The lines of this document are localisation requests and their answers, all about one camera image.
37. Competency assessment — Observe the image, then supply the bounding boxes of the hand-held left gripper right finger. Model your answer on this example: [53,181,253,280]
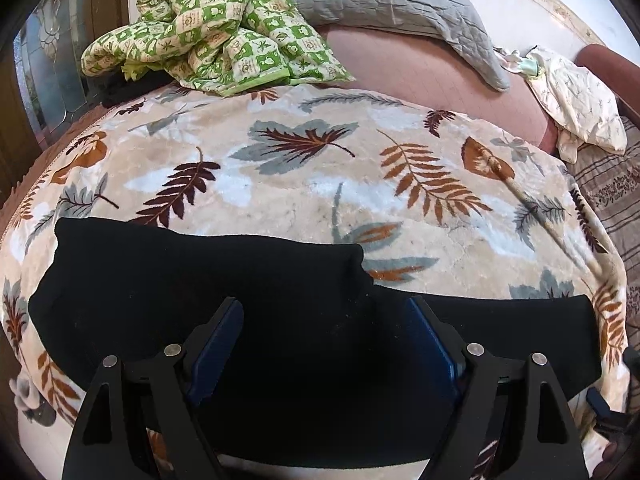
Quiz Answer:
[406,296,590,480]

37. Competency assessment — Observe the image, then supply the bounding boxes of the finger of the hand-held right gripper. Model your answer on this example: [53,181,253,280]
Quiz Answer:
[585,387,613,421]

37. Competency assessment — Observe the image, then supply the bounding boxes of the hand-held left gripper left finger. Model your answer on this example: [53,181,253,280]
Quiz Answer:
[62,296,245,480]

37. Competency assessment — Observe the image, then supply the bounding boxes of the black pants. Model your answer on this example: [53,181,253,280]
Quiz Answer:
[28,218,602,471]

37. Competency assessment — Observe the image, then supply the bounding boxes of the leaf print blanket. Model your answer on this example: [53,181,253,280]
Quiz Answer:
[0,85,631,480]

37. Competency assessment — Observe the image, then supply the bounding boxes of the striped floral bedsheet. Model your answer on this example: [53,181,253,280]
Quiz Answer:
[570,115,640,271]

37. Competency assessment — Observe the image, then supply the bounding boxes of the pink quilted mattress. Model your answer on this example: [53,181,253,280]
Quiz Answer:
[320,25,561,153]

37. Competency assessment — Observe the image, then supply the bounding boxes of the cream printed cloth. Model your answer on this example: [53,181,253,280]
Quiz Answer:
[525,46,628,163]

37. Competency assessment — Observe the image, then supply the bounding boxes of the small white cloth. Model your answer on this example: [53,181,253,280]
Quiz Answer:
[495,47,523,73]

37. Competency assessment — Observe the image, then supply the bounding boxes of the green checkered quilt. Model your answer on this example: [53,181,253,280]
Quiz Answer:
[81,0,356,97]

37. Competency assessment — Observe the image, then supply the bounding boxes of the patterned glass door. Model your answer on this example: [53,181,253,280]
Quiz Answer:
[15,0,96,131]

